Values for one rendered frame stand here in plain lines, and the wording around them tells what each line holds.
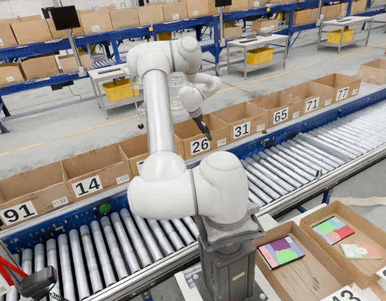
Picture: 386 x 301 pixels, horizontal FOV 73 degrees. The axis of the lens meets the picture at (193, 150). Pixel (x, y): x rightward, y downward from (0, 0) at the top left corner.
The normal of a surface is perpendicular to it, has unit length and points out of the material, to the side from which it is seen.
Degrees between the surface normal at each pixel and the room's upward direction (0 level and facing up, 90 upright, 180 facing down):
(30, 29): 89
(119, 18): 89
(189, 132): 89
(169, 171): 27
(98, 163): 89
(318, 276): 1
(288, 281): 1
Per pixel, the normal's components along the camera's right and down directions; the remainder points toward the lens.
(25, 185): 0.48, 0.41
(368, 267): -0.13, -0.83
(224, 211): -0.08, 0.58
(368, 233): -0.90, 0.28
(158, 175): -0.07, -0.48
